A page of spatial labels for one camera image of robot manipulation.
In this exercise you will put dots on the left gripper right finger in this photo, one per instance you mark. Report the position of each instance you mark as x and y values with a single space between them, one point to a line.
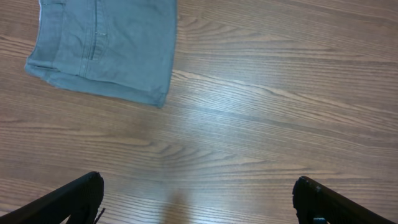
315 203

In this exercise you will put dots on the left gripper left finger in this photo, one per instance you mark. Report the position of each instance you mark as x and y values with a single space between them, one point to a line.
76 202

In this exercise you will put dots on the grey shorts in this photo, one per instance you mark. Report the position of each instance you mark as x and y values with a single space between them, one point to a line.
117 48

